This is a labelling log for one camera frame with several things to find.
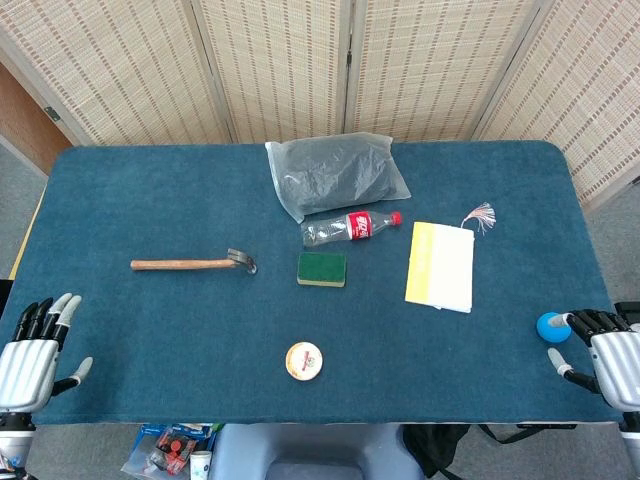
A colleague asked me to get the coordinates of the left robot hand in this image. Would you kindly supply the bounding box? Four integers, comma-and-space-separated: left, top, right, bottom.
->
0, 293, 95, 414

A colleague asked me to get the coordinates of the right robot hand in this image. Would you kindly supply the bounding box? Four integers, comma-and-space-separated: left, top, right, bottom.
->
546, 309, 640, 411

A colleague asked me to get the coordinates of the wooden handled hammer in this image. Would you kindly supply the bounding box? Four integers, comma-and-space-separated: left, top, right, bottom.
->
130, 247, 259, 276

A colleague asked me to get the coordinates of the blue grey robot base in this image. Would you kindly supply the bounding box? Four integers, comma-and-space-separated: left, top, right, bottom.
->
209, 423, 425, 480

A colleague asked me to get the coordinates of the green scouring sponge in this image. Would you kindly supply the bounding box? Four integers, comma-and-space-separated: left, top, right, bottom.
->
296, 252, 347, 289

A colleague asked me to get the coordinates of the blue foam ball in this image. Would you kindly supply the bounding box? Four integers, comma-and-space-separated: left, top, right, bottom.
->
536, 311, 572, 345

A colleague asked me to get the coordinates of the blister pack with red parts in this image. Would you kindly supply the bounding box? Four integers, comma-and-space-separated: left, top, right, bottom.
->
121, 423, 224, 476

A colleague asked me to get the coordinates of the red white tassel bookmark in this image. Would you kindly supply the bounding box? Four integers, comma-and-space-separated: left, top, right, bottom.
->
460, 201, 497, 236

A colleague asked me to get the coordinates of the yellow white notebook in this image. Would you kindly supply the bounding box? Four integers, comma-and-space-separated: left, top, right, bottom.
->
404, 221, 475, 314

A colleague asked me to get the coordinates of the white paper cup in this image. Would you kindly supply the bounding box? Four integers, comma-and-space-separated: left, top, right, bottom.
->
189, 450, 213, 480

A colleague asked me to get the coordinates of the brown wooden door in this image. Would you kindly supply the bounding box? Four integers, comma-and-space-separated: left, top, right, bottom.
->
0, 62, 73, 176

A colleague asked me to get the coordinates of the round printed tin lid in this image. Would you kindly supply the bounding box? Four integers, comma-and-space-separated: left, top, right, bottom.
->
285, 341, 324, 383

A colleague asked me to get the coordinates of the empty cola plastic bottle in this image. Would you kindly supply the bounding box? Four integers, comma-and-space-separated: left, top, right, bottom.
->
300, 210, 404, 249

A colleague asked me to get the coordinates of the blue carpet table cover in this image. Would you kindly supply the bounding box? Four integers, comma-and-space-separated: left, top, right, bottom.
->
0, 139, 623, 427

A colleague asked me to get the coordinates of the plastic bag with dark contents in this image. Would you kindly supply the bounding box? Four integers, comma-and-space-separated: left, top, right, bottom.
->
264, 131, 413, 225

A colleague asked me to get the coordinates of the woven folding screen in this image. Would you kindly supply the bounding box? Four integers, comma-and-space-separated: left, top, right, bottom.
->
0, 0, 640, 210

